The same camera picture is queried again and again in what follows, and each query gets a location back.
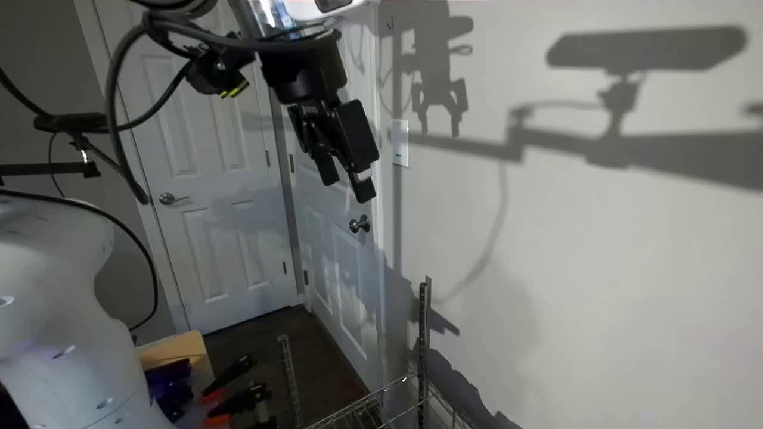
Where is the black orange spring clamp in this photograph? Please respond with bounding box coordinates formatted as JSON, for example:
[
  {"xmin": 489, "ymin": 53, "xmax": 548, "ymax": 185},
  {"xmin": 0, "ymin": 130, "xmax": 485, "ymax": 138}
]
[
  {"xmin": 201, "ymin": 354, "xmax": 258, "ymax": 400},
  {"xmin": 203, "ymin": 382, "xmax": 273, "ymax": 428}
]

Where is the camera on mount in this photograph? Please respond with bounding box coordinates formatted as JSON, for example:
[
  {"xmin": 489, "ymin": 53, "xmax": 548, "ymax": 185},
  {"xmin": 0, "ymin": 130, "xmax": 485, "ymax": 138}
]
[{"xmin": 0, "ymin": 112, "xmax": 150, "ymax": 206}]

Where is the purple clamp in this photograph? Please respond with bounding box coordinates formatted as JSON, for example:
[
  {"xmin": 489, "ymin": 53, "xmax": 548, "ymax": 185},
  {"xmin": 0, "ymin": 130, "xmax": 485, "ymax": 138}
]
[{"xmin": 144, "ymin": 357, "xmax": 196, "ymax": 422}]

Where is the metal wire shelf rack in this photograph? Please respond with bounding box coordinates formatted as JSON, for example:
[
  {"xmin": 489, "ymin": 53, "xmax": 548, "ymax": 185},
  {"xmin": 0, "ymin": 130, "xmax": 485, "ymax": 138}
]
[{"xmin": 277, "ymin": 275, "xmax": 480, "ymax": 429}]

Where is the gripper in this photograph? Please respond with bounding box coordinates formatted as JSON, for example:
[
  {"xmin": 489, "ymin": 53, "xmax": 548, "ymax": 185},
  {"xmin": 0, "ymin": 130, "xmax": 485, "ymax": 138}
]
[{"xmin": 258, "ymin": 30, "xmax": 381, "ymax": 205}]

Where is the white panel door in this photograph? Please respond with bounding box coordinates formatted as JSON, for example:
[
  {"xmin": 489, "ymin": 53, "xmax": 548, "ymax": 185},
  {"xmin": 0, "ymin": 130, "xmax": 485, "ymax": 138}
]
[
  {"xmin": 280, "ymin": 0, "xmax": 385, "ymax": 391},
  {"xmin": 94, "ymin": 0, "xmax": 300, "ymax": 335}
]

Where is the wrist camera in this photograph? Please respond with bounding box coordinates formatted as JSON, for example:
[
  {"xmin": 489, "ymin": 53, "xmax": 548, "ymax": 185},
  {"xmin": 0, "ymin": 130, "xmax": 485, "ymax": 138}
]
[{"xmin": 185, "ymin": 49, "xmax": 256, "ymax": 100}]

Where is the white wall switch plate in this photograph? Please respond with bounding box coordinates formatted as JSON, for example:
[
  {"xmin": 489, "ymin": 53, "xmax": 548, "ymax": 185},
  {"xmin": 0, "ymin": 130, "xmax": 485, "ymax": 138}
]
[{"xmin": 390, "ymin": 119, "xmax": 411, "ymax": 169}]

